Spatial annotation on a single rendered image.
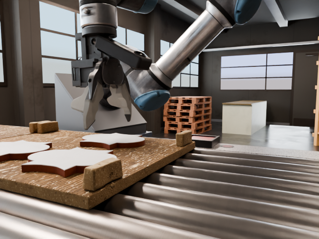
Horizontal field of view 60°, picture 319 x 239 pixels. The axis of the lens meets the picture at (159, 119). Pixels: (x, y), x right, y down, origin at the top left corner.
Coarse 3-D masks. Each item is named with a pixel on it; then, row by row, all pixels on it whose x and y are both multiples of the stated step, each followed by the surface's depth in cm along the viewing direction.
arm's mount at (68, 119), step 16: (64, 80) 102; (64, 96) 100; (64, 112) 101; (80, 112) 96; (96, 112) 100; (112, 112) 106; (64, 128) 102; (80, 128) 97; (96, 128) 94; (112, 128) 99; (128, 128) 107; (144, 128) 116
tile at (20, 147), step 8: (0, 144) 51; (8, 144) 51; (16, 144) 51; (24, 144) 51; (32, 144) 51; (40, 144) 51; (48, 144) 53; (0, 152) 45; (8, 152) 45; (16, 152) 45; (24, 152) 45; (32, 152) 45; (0, 160) 43
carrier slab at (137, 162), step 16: (64, 144) 57; (160, 144) 57; (192, 144) 59; (16, 160) 44; (128, 160) 44; (144, 160) 44; (160, 160) 45; (0, 176) 36; (16, 176) 36; (32, 176) 36; (48, 176) 36; (80, 176) 36; (128, 176) 36; (144, 176) 40; (16, 192) 34; (32, 192) 33; (48, 192) 32; (64, 192) 31; (80, 192) 30; (96, 192) 30; (112, 192) 33
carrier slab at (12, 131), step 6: (0, 126) 85; (6, 126) 85; (12, 126) 85; (0, 132) 73; (6, 132) 73; (12, 132) 73; (18, 132) 73; (24, 132) 73; (30, 132) 73; (0, 138) 64
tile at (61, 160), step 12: (36, 156) 42; (48, 156) 42; (60, 156) 42; (72, 156) 42; (84, 156) 42; (96, 156) 42; (108, 156) 42; (24, 168) 38; (36, 168) 38; (48, 168) 37; (60, 168) 36; (72, 168) 37
